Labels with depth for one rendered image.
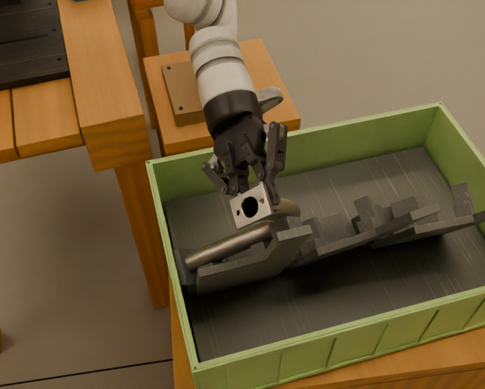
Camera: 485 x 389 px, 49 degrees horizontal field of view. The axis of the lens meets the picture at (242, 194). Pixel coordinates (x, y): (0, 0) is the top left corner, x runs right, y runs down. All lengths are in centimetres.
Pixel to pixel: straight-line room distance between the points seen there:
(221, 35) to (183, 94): 52
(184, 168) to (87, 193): 126
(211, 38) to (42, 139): 59
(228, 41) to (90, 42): 73
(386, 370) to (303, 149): 44
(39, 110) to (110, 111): 17
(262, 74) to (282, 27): 169
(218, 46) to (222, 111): 9
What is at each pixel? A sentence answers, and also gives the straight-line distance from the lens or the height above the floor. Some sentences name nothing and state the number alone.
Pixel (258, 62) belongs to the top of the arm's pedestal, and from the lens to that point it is 140.
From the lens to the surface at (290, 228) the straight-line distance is 68.
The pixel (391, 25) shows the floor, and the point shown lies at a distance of 315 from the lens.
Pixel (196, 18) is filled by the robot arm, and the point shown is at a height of 127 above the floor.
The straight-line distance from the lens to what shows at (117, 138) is 123.
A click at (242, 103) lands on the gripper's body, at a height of 124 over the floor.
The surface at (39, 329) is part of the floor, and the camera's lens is 199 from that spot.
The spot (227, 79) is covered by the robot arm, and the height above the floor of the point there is 126.
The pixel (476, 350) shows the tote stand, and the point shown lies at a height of 79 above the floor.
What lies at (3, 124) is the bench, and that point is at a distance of 129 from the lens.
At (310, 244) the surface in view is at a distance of 89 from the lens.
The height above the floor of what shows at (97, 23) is 90.
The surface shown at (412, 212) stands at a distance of 74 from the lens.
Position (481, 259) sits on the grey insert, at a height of 85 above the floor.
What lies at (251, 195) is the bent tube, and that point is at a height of 119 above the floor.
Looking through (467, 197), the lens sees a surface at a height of 101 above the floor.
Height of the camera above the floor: 170
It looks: 52 degrees down
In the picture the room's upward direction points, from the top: straight up
